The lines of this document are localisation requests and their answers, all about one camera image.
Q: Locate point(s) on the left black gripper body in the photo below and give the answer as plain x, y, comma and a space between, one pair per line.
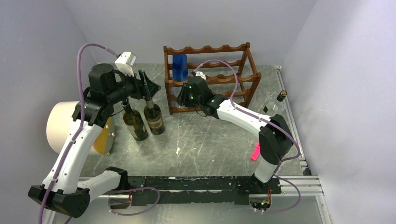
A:
131, 87

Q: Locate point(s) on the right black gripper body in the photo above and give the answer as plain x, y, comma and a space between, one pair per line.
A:
186, 98

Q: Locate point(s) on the blue square glass bottle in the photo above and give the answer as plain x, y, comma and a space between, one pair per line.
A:
180, 67

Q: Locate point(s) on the labelled green wine bottle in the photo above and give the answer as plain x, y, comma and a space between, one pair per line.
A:
153, 116

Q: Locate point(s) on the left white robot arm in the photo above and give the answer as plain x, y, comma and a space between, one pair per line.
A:
61, 191

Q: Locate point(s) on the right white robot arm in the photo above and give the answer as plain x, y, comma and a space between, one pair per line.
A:
274, 136

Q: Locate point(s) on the dark green wine bottle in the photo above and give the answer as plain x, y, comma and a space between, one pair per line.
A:
134, 122

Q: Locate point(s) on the wooden wine rack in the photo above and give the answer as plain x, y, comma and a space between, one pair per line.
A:
248, 84

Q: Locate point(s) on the clear square liquor bottle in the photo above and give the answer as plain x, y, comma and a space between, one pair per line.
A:
275, 103

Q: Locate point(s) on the white orange cylinder drum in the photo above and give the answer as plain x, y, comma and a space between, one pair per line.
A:
59, 125

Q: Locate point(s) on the pink plastic clip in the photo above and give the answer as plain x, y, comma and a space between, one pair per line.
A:
256, 152

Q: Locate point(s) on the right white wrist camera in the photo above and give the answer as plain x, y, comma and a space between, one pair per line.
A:
198, 74

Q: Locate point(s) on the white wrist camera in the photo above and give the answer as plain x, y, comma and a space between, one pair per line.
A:
124, 63
198, 74

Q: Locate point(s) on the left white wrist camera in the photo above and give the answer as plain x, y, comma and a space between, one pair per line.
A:
124, 63

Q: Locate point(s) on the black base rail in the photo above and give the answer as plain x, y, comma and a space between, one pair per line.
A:
239, 190

